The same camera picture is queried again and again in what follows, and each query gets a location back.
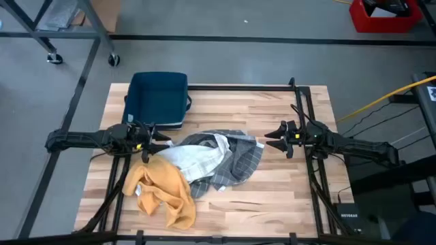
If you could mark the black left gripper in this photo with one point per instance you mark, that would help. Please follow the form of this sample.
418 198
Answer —
139 137

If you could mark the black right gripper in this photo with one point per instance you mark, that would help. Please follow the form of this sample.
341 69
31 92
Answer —
293 131

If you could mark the white towel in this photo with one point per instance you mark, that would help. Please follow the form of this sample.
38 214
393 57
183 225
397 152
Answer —
197 158

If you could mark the grey checked towel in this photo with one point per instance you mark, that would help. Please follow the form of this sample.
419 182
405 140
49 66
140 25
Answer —
238 160

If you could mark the yellow knit towel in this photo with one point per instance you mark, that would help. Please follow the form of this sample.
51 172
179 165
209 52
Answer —
163 190

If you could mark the white handwritten paper label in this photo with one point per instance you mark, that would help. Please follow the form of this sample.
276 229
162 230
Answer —
138 190

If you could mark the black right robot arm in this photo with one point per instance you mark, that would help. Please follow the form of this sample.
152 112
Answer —
357 146

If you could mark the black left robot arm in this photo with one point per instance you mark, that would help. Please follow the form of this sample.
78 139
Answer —
78 137

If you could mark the dark blue fabric bin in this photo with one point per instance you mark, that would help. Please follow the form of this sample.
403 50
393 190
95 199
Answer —
155 98

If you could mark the grey metal cart with casters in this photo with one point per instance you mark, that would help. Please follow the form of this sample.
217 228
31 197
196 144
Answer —
96 20

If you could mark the brown cardboard box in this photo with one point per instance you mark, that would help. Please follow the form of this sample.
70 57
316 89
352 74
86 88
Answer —
109 13

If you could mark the red plastic bin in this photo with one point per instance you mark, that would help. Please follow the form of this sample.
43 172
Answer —
385 25

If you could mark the grey foil sheet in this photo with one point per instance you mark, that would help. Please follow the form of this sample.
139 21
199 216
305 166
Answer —
61 15

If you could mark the dark blue chair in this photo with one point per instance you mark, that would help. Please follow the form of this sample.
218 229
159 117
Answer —
419 231

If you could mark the black tool in bin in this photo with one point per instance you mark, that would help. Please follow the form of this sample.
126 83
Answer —
391 5

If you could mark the black aluminium table frame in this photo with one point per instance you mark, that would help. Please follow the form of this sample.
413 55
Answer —
238 87

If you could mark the black Netgear network switch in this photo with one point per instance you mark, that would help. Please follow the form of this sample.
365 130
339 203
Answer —
349 216

